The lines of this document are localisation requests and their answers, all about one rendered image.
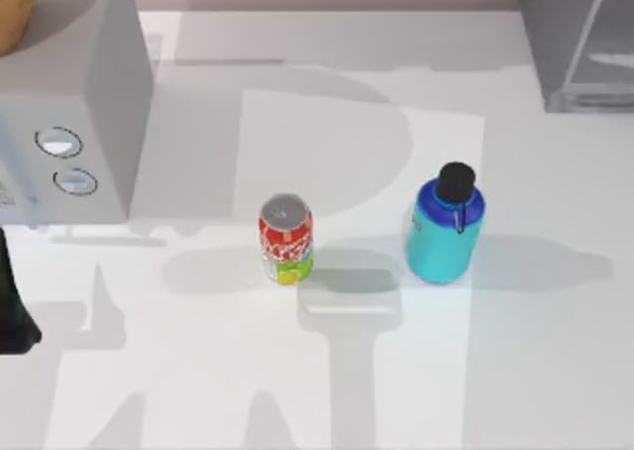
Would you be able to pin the turquoise bottle with black cap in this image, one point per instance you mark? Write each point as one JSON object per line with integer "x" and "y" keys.
{"x": 443, "y": 237}

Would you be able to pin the pale microwave oven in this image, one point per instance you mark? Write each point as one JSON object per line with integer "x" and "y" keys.
{"x": 94, "y": 98}

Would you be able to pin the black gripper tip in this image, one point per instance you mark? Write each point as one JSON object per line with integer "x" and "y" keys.
{"x": 12, "y": 311}

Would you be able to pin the red and green can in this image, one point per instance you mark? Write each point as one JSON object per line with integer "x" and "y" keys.
{"x": 285, "y": 239}

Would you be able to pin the small microwave knob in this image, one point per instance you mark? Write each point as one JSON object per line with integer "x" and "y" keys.
{"x": 75, "y": 181}

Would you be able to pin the large microwave knob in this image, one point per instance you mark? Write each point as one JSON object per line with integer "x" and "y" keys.
{"x": 58, "y": 142}

